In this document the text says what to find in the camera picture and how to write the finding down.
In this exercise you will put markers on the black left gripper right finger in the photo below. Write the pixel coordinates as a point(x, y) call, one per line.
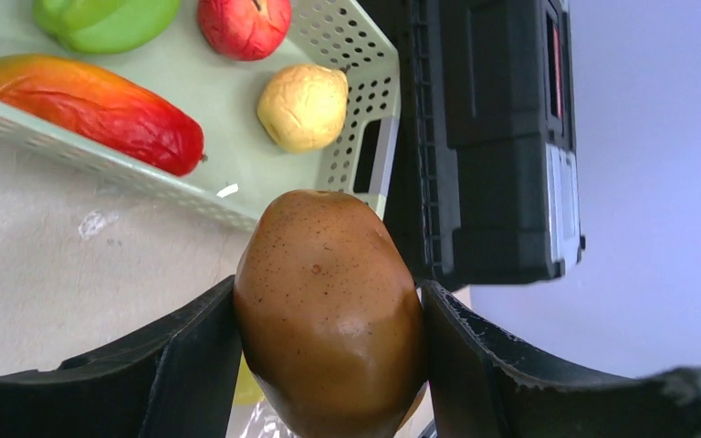
point(485, 382)

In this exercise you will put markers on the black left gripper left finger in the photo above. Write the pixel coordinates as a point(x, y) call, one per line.
point(174, 377)

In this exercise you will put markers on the brown fake potato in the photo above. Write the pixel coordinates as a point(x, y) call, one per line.
point(330, 321)

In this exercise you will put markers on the red orange fake tomato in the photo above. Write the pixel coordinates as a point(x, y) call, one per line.
point(104, 107)

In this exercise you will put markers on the yellow fake lemon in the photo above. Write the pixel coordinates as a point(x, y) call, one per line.
point(303, 107)

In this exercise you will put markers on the clear zip bag blue seal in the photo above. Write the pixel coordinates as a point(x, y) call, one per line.
point(252, 415)

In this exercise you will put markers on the black toolbox clear lids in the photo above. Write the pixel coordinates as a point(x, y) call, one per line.
point(484, 187)

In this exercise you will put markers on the green perforated plastic basket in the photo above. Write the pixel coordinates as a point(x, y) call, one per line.
point(244, 170)

